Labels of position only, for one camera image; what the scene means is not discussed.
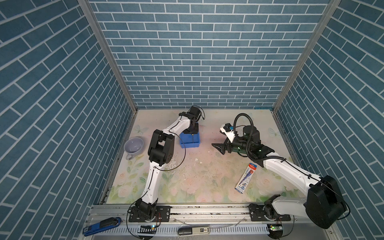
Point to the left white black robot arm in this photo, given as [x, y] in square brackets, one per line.
[184, 176]

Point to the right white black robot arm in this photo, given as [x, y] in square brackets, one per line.
[322, 202]

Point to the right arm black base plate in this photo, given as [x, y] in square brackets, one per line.
[260, 213]

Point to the blue plastic bin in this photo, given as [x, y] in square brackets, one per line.
[190, 140]

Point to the red blue pen package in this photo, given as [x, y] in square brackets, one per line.
[246, 178]

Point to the blue black utility knife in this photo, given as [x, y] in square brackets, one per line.
[102, 226]

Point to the aluminium corner frame post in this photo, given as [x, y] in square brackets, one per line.
[318, 30]

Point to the left aluminium corner post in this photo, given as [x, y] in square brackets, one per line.
[92, 20]

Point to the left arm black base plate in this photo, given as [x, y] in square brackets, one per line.
[138, 215]

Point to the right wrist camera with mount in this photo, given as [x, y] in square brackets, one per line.
[228, 130]

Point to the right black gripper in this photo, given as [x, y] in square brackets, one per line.
[227, 144]

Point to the grey ceramic cup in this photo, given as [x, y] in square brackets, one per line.
[133, 147]

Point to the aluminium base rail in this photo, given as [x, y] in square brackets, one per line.
[227, 218]

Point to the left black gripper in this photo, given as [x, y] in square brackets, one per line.
[195, 131]

